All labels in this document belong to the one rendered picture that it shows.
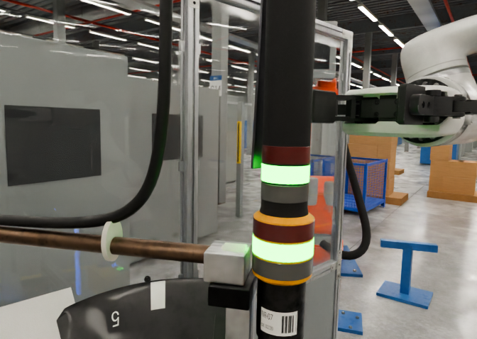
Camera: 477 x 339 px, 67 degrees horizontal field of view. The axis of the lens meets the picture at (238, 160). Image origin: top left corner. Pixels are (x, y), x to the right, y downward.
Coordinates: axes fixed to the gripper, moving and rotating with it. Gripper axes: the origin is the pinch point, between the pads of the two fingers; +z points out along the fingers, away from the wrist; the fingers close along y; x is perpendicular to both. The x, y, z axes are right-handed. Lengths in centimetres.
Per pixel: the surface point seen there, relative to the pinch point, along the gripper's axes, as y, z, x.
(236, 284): 1.5, 13.0, -13.0
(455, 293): 81, -361, -167
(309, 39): -1.8, 10.0, 3.8
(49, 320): 41, 15, -32
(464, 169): 215, -890, -97
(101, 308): 22.8, 13.9, -23.0
